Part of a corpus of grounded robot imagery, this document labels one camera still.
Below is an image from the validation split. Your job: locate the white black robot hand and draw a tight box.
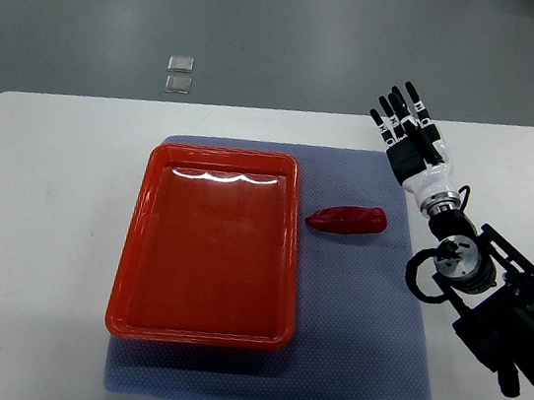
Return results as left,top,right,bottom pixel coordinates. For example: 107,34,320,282
369,81,460,216

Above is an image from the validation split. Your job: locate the red pepper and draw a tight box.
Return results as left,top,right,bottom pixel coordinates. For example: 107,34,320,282
305,206,388,235

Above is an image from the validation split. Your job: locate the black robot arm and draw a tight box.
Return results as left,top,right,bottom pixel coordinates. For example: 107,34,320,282
370,83,534,398

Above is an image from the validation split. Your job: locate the red plastic tray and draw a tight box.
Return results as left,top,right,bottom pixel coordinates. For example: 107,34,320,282
104,143,300,351

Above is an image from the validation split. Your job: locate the blue-grey mesh mat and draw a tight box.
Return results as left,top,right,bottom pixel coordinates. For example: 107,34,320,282
104,135,431,400

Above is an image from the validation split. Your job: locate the lower floor metal plate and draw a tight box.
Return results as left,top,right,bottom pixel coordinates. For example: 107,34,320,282
164,74,192,94

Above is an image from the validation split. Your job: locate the floor metal plate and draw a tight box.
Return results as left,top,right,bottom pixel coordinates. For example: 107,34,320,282
164,74,192,94
167,55,195,74

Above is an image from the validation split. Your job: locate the upper floor metal plate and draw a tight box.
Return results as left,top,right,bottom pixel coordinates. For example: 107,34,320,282
167,55,195,74

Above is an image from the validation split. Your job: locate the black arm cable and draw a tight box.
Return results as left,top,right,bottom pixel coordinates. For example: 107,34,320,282
400,244,459,306

